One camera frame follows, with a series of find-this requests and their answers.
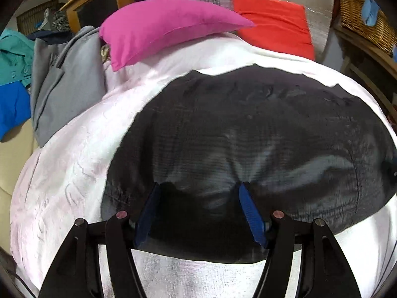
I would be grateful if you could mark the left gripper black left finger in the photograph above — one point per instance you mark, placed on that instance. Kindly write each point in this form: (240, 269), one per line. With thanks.
(94, 255)

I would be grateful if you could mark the black quilted puffer jacket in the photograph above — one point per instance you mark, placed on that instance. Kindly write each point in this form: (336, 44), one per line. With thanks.
(304, 148)

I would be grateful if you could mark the white fleece blanket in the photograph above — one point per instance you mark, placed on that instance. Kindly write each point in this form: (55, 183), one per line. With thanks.
(65, 179)

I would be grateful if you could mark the blue garment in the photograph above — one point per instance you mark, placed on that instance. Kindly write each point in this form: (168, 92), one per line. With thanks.
(15, 106)

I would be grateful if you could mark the grey garment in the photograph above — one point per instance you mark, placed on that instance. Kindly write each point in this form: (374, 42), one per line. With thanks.
(67, 79)

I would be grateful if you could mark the wooden shelf unit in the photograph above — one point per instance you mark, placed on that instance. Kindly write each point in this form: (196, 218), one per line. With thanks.
(371, 67)

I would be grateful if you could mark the teal garment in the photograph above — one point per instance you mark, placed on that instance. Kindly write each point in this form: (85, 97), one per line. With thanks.
(16, 58)

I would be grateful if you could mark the dark navy garment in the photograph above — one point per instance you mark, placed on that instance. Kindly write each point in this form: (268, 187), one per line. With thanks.
(51, 37)

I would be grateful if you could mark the wicker basket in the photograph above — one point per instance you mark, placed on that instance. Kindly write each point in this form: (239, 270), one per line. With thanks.
(381, 34)

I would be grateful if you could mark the magenta pillow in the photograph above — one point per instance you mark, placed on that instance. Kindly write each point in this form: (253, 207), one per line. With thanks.
(141, 29)

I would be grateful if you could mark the red pillow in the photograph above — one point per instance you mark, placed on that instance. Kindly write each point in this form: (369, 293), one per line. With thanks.
(280, 26)

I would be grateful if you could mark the light blue cloth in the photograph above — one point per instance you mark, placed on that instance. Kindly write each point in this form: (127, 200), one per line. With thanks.
(369, 12)

